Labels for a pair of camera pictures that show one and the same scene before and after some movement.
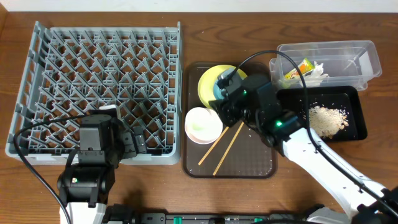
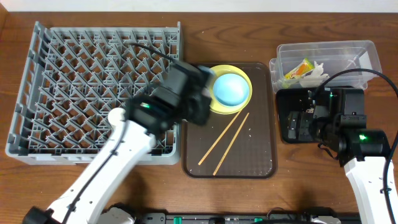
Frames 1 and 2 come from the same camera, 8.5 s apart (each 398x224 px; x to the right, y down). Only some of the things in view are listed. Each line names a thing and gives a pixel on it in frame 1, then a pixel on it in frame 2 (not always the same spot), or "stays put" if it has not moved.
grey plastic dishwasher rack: x=75 y=70 stays put
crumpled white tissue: x=315 y=79 stays put
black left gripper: x=134 y=142 -> x=203 y=97
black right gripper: x=224 y=109 -> x=300 y=125
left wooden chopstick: x=212 y=147 stays put
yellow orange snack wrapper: x=305 y=66 stays put
